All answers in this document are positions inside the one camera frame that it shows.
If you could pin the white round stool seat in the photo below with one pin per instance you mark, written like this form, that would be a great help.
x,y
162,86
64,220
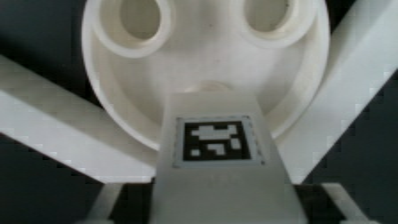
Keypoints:
x,y
166,44

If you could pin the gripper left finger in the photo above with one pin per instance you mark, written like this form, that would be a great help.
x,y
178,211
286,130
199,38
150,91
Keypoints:
x,y
98,215

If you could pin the white U-shaped fence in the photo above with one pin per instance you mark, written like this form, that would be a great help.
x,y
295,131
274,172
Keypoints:
x,y
66,128

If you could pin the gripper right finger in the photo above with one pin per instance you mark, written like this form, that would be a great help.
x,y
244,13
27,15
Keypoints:
x,y
347,205

